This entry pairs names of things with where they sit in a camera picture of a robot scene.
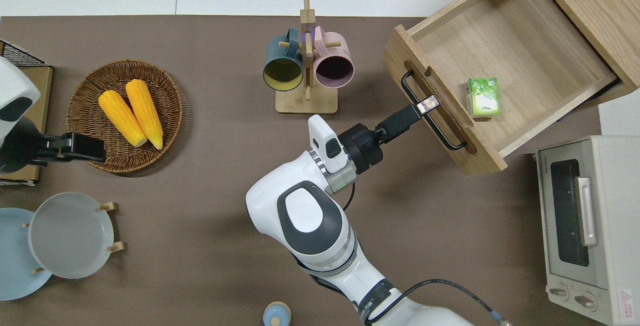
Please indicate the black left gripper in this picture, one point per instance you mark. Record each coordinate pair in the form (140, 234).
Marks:
(85, 147)

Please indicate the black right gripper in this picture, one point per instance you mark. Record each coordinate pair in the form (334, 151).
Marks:
(400, 122)

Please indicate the wooden drawer cabinet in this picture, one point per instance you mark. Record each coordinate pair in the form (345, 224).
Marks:
(500, 41)

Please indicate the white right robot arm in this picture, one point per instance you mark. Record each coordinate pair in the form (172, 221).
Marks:
(310, 216)

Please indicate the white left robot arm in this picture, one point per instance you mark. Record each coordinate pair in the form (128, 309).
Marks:
(12, 86)

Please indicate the round wicker basket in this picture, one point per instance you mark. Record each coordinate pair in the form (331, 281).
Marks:
(90, 116)

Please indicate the yellow corn cob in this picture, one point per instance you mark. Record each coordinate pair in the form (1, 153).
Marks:
(145, 111)
(122, 118)

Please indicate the green carton box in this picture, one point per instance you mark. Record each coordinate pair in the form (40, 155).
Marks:
(483, 97)

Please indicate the grey plate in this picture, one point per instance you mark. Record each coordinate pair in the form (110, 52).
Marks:
(70, 236)

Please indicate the pink mug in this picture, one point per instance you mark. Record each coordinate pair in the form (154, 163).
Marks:
(345, 53)

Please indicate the wooden plate rack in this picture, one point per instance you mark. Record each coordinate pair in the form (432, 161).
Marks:
(115, 247)

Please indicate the brown table mat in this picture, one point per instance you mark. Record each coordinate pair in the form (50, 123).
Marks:
(200, 191)

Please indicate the wooden mug rack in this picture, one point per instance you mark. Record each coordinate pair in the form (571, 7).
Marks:
(305, 103)

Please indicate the light blue plate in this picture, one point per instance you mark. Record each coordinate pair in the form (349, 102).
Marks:
(12, 266)

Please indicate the dark blue mug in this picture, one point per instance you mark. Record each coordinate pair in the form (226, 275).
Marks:
(280, 53)

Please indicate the white toaster oven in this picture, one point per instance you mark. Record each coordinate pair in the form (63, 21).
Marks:
(615, 216)

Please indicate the oven knob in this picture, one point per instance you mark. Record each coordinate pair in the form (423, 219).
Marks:
(585, 302)
(558, 292)

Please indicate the small blue round lid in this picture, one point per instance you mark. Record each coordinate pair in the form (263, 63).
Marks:
(276, 315)

